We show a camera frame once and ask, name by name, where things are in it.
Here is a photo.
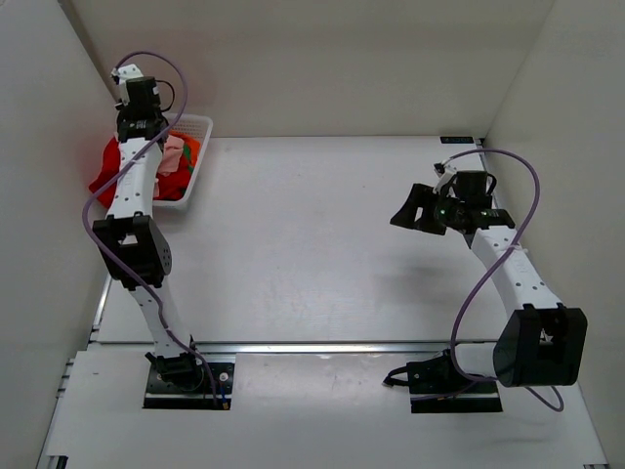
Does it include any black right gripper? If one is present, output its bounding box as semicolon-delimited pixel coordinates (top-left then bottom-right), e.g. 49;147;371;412
390;185;463;236

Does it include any salmon pink polo shirt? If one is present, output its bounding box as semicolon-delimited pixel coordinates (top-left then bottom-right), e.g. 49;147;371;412
153;135;188;200

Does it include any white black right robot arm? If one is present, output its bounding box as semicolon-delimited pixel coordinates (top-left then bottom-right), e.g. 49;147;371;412
391;171;588;392

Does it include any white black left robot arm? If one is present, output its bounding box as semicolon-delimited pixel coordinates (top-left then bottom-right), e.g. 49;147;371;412
90;76;217;393

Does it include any dark label on table edge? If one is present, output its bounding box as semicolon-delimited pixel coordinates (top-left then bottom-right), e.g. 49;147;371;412
439;136;475;145

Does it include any white plastic laundry basket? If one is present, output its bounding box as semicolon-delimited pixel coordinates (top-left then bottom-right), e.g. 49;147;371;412
104;113;215;214

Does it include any red t shirt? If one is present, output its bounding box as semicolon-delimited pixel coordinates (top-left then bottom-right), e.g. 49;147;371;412
89;138;193;200

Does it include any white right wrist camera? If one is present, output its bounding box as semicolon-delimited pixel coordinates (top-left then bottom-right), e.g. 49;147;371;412
433;160;457;194

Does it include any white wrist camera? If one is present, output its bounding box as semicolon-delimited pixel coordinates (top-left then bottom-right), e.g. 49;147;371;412
111;64;144;106
433;160;457;194

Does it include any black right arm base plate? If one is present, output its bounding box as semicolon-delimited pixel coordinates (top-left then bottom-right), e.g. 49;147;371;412
383;356;503;414

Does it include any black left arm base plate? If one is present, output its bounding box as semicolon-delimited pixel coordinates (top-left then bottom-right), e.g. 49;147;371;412
143;353;235;411

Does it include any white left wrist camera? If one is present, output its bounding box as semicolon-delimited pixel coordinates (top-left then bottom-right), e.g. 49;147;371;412
111;64;144;106

